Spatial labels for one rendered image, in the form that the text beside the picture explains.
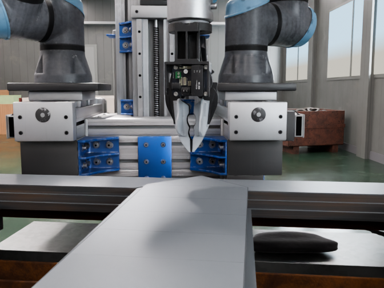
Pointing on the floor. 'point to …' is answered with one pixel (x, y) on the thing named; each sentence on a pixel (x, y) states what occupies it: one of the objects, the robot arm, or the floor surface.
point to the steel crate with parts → (319, 130)
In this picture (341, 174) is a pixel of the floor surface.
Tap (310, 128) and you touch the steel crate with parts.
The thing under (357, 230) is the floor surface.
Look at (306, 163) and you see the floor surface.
